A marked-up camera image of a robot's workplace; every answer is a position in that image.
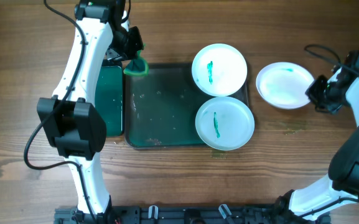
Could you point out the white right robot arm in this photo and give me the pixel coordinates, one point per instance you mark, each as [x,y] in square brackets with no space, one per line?
[341,184]

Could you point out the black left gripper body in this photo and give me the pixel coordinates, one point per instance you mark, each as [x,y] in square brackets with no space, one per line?
[124,43]

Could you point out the green yellow sponge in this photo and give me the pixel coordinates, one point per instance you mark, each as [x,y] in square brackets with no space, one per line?
[137,67]

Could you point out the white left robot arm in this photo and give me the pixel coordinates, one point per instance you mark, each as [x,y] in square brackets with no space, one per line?
[69,118]

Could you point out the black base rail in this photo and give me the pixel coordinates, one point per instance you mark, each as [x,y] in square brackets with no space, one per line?
[175,215]

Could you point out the grey serving tray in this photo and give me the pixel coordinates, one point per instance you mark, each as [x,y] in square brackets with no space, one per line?
[161,107]

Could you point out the white plate tray corner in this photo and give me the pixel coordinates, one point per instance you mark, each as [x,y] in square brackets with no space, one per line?
[219,70]

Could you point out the white plate tray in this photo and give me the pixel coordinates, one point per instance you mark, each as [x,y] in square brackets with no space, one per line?
[284,84]
[224,123]

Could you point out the black tray with green water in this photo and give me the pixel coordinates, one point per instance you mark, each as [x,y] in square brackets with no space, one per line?
[109,97]

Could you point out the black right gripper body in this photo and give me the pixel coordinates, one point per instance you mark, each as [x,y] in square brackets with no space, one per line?
[320,93]

